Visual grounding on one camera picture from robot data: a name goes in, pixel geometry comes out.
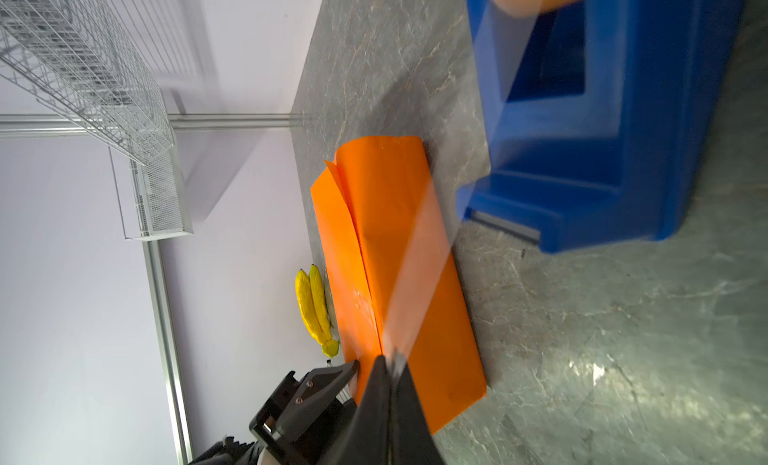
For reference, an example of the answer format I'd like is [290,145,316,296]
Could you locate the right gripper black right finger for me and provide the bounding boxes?
[391,365,444,465]

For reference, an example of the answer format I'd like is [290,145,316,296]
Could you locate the yellow banana bunch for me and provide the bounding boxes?
[295,265,339,358]

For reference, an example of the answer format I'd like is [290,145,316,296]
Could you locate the white mesh square basket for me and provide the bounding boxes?
[109,147,193,241]

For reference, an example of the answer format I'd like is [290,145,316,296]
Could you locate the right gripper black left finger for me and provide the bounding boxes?
[320,355,392,465]

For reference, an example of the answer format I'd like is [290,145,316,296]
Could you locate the clear adhesive tape strip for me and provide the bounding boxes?
[368,0,552,368]

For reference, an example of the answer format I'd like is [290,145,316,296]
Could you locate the blue tape dispenser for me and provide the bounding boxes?
[456,0,746,253]

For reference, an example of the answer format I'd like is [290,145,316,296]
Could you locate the white wire long shelf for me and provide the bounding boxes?
[1,0,175,165]

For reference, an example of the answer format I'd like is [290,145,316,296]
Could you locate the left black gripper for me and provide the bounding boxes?
[249,360,359,464]

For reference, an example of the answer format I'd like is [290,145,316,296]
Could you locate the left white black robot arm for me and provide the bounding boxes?
[193,360,360,464]

